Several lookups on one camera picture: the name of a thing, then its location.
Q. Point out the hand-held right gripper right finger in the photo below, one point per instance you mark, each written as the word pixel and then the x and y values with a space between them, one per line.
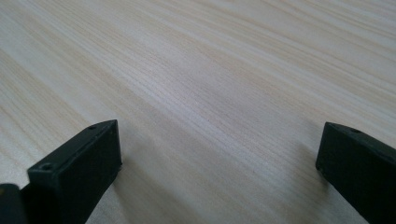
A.
pixel 358 165

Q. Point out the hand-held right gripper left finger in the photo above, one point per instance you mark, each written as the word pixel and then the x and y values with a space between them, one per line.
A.
pixel 79 168

